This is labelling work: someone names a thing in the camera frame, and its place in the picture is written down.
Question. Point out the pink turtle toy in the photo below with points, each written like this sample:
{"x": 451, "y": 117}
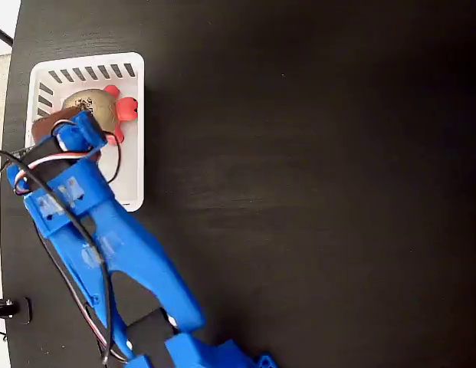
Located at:
{"x": 126, "y": 109}

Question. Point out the black table clamp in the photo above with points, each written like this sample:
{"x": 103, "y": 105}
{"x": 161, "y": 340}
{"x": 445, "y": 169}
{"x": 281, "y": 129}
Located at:
{"x": 11, "y": 308}

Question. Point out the white plastic basket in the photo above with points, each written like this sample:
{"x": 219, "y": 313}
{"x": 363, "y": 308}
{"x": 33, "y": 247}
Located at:
{"x": 128, "y": 172}

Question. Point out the blue gripper, black servo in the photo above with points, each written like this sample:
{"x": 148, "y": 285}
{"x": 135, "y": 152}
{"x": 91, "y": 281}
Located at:
{"x": 85, "y": 128}

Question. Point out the black rod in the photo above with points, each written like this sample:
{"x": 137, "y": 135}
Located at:
{"x": 2, "y": 33}

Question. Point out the small black camera circuit board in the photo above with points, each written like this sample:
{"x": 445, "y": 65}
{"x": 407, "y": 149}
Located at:
{"x": 21, "y": 152}

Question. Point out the blue 3D-printed robot arm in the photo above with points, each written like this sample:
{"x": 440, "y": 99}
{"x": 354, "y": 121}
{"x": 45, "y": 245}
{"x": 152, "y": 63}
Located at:
{"x": 145, "y": 260}

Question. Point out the clear tape strip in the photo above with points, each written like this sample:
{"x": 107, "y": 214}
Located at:
{"x": 57, "y": 199}
{"x": 97, "y": 253}

